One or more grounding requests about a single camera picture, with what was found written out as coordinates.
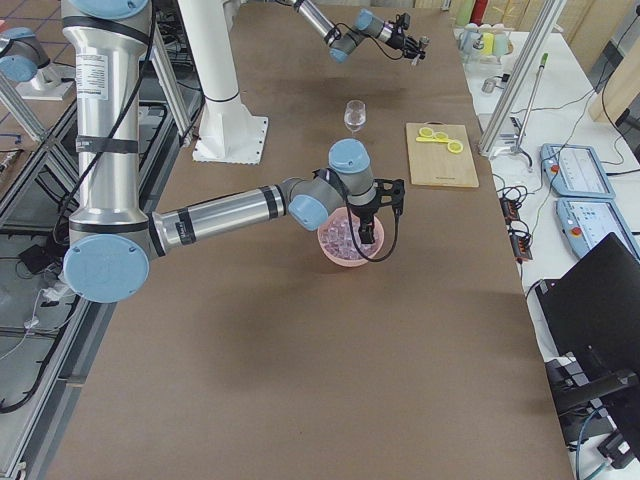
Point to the clear wine glass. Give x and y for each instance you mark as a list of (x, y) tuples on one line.
[(355, 115)]

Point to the black power strip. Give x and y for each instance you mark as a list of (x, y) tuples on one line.
[(518, 231)]

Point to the yellow plastic knife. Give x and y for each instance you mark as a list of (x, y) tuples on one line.
[(422, 139)]

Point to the aluminium frame post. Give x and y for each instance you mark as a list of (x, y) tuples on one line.
[(529, 54)]

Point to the white pedestal column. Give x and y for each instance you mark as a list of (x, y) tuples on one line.
[(228, 132)]

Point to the wooden cutting board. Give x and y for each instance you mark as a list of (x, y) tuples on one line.
[(431, 164)]

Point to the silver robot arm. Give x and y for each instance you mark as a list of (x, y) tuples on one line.
[(111, 240), (342, 40)]

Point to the steel cocktail jigger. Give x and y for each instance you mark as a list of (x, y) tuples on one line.
[(420, 50)]

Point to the pink bowl of ice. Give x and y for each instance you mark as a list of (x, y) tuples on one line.
[(335, 240)]

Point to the black monitor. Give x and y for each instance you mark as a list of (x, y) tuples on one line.
[(592, 312)]

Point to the small metal cup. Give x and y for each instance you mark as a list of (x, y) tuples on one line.
[(489, 85)]

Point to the blue teach pendant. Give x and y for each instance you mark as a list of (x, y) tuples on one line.
[(575, 171), (586, 221)]

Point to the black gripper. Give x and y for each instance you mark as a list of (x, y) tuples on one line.
[(400, 39), (362, 209)]

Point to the rack of pastel cups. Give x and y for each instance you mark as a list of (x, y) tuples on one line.
[(484, 43)]

